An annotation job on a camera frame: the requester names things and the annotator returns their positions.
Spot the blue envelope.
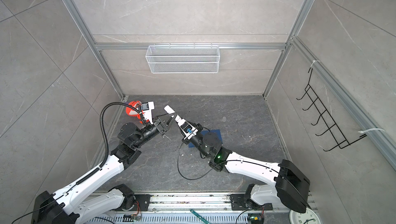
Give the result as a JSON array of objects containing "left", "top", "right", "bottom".
[{"left": 188, "top": 129, "right": 223, "bottom": 149}]

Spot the white glue stick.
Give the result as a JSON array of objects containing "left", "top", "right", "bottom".
[{"left": 164, "top": 105, "right": 184, "bottom": 126}]

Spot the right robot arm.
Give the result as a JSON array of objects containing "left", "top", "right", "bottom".
[{"left": 179, "top": 123, "right": 310, "bottom": 213}]

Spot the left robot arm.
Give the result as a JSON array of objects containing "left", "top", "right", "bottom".
[{"left": 29, "top": 102, "right": 180, "bottom": 224}]

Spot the white analog clock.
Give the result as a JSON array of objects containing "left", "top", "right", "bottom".
[{"left": 289, "top": 208, "right": 322, "bottom": 224}]

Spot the white wire basket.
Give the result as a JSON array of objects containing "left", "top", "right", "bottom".
[{"left": 145, "top": 45, "right": 221, "bottom": 74}]

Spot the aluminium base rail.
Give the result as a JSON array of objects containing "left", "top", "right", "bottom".
[{"left": 83, "top": 192, "right": 316, "bottom": 224}]

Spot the black wire hook rack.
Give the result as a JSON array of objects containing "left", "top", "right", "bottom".
[{"left": 296, "top": 68, "right": 367, "bottom": 152}]

